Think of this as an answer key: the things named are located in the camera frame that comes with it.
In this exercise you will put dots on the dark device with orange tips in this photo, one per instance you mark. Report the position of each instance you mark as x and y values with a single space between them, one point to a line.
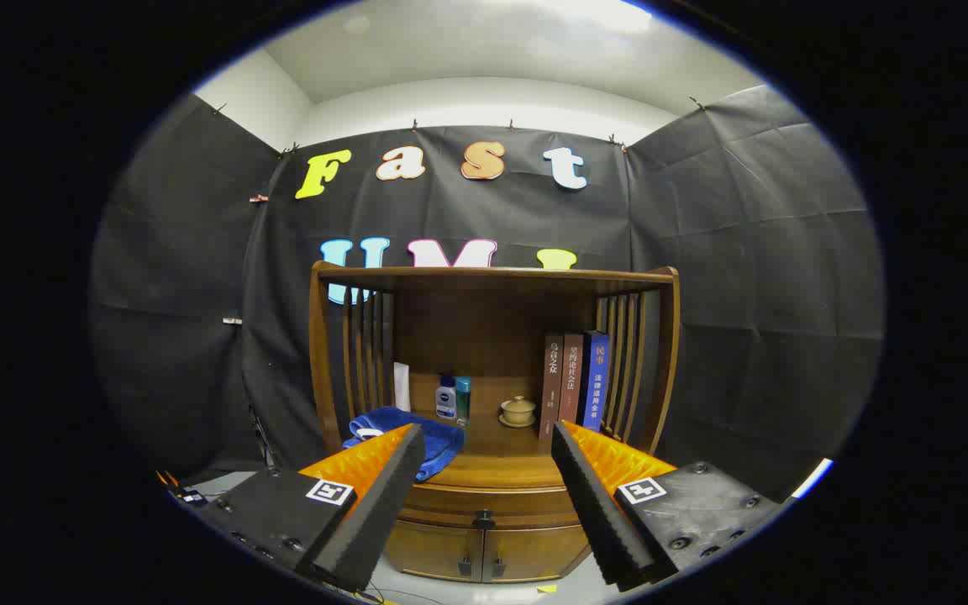
186 494

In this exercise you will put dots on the wooden cabinet with slatted sides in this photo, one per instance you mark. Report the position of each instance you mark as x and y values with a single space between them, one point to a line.
484 328

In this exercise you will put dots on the teal glass bottle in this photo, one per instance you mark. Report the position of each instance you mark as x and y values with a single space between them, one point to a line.
463 399

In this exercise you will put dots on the blue book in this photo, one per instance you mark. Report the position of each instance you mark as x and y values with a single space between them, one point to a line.
597 382

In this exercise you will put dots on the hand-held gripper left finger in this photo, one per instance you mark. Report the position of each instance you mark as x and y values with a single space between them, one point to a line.
375 521

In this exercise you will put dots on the white lotion bottle blue cap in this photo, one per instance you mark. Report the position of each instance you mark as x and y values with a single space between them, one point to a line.
445 402

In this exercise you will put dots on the blue folded towel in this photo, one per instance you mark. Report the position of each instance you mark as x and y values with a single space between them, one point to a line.
442 441

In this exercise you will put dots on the white upright card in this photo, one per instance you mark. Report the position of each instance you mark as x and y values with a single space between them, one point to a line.
402 386

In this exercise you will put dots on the black backdrop cloth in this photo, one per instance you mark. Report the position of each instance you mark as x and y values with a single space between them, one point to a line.
744 294

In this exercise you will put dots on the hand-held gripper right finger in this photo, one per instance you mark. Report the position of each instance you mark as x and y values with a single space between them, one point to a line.
597 512

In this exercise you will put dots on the white slotted panel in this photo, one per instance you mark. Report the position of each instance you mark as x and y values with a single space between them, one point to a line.
812 479

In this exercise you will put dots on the wooden drawer with black knob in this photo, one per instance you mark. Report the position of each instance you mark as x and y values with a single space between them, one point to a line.
492 502

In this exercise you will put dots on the wooden countertop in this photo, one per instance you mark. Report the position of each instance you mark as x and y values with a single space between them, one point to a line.
497 445

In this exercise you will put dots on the reddish brown book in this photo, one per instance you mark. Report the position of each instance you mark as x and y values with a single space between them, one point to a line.
571 378

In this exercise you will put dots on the dark brown book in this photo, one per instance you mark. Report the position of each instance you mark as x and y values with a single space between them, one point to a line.
552 386

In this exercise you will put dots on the wooden cabinet door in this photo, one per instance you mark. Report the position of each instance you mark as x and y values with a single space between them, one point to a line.
434 550
534 553

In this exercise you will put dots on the beige lidded teacup with saucer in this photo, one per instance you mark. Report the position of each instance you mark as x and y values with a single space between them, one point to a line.
518 411

